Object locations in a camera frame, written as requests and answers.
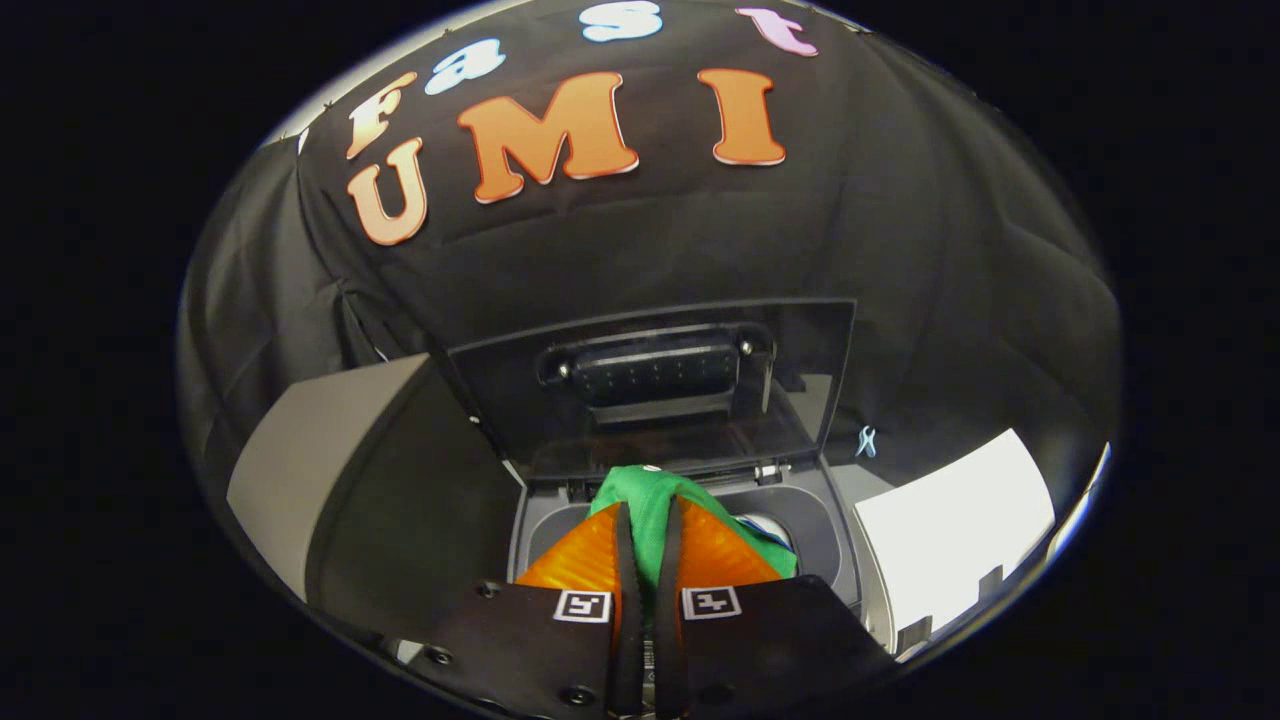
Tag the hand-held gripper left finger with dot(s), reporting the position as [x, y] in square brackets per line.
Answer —
[628, 620]

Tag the grey washing machine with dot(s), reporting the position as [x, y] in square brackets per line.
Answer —
[825, 525]

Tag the small blue clip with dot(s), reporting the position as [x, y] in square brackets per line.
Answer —
[866, 441]

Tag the white paper sheet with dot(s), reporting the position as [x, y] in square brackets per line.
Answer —
[950, 530]

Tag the green garment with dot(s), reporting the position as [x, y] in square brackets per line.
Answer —
[650, 500]

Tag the black backdrop cloth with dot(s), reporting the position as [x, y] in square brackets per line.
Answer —
[900, 250]

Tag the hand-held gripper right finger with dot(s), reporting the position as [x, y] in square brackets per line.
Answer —
[668, 620]

